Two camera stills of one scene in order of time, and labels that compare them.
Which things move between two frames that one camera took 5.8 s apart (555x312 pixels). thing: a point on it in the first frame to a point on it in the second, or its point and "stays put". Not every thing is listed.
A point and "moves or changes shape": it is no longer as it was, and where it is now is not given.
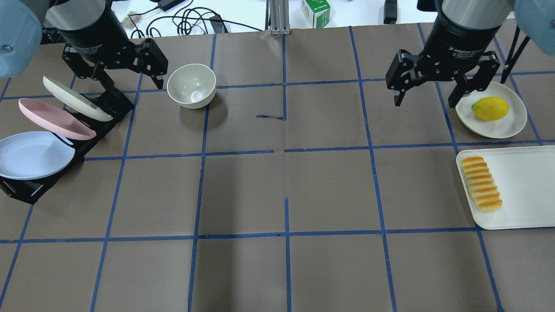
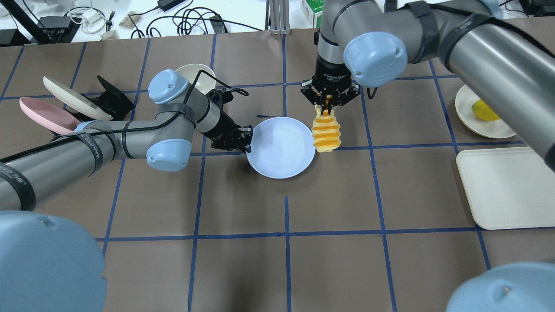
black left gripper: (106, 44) to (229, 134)
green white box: (317, 12) stays put
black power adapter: (166, 5) stays put
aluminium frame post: (277, 17) stays put
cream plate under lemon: (510, 125) stays put
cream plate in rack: (68, 98) stays put
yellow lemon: (491, 108) stays put
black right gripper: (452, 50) to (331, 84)
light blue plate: (33, 155) moves or changes shape
